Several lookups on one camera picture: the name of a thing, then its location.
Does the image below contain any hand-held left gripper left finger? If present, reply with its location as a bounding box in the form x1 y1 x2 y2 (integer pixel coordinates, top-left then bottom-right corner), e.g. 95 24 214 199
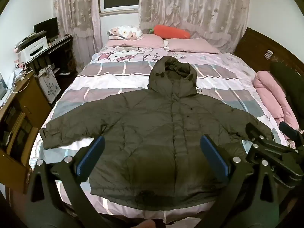
25 135 112 228

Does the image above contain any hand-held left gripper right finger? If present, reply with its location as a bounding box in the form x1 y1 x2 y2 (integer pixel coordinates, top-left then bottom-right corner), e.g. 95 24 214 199
190 135 281 228

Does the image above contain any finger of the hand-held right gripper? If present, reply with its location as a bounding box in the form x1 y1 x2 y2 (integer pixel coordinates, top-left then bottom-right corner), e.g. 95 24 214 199
279 122 304 147
245 122 295 151

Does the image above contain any olive green hooded jacket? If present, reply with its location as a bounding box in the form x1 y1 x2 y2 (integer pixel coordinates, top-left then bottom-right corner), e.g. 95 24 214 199
39 56 276 211

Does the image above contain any folded pink quilt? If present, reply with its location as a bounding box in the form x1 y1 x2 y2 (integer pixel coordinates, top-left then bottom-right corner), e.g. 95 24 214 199
253 71 300 133

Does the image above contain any small white floral cabinet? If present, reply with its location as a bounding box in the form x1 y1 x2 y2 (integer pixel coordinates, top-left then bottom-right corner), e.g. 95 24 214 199
38 72 61 104

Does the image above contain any bed with printed checked sheet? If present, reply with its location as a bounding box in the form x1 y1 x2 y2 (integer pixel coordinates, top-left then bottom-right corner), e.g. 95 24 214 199
28 45 297 224

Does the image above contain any wooden cabinet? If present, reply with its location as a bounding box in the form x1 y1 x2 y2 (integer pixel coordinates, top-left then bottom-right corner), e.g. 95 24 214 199
0 72 53 188

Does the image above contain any dark wooden headboard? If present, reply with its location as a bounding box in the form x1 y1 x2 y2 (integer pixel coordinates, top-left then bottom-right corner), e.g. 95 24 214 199
234 27 304 76

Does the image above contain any black desk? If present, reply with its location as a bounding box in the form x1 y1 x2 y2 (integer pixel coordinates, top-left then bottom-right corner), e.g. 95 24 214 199
24 34 78 81

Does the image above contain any pink pillow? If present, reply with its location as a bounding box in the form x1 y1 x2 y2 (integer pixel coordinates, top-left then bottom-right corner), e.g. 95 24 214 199
164 37 220 54
104 34 167 49

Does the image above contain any white printer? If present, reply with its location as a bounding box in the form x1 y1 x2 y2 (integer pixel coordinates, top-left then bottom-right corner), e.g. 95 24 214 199
18 37 49 62

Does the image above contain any white floral pillow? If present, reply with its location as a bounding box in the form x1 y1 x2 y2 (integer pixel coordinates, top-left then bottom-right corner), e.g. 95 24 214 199
106 25 144 40

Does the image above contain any orange carrot plush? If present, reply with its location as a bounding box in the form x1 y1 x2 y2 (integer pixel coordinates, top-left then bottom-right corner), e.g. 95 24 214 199
148 25 191 40

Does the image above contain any black computer monitor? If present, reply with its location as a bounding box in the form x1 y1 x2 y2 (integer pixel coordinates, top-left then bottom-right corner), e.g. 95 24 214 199
33 17 59 43

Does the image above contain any floral lace curtain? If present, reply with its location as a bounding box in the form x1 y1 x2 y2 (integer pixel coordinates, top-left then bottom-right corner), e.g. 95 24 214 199
139 0 251 53
52 0 104 70

